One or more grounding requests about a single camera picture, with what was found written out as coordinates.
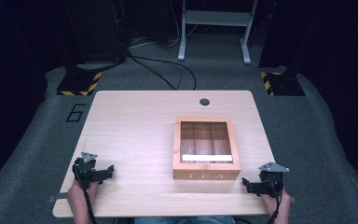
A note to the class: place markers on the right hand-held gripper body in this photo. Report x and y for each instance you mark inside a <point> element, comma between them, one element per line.
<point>272,183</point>

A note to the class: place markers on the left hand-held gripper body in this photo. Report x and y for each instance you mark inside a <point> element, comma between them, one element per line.
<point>85,172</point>

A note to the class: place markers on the person's right hand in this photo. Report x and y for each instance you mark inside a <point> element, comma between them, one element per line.
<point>284,202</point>

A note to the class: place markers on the person's left hand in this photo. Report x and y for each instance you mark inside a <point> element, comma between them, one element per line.
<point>74,193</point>

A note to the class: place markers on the grey tape strip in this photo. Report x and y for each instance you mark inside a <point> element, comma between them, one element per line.
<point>57,198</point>
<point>293,199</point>

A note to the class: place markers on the wooden tea box glass lid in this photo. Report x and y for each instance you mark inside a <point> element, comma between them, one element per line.
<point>205,146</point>

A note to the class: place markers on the black hazard-striped stand base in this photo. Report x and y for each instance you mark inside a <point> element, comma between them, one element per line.
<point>80,83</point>
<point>282,84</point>

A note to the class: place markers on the dark round table grommet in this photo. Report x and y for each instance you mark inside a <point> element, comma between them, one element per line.
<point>204,101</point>

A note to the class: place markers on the dark equipment cabinet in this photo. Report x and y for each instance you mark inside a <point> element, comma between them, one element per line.
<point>104,28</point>

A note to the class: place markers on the white metal stand frame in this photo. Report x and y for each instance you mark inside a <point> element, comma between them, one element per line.
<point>216,18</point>

